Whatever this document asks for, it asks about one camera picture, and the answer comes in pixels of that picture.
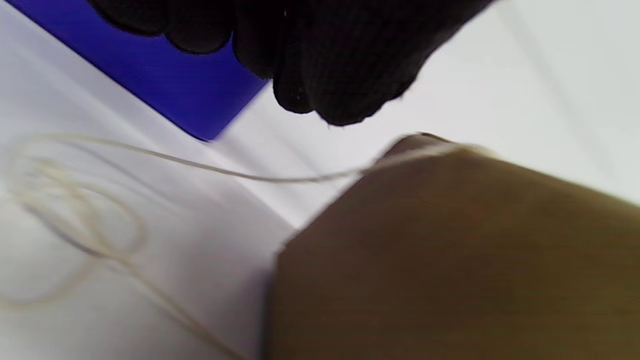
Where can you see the person's left hand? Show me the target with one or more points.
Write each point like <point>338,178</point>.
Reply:
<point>325,50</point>

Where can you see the brown cardboard box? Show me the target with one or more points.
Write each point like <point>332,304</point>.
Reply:
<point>450,260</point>

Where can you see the blue plastic recycling bin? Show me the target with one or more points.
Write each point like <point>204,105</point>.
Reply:
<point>175,85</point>

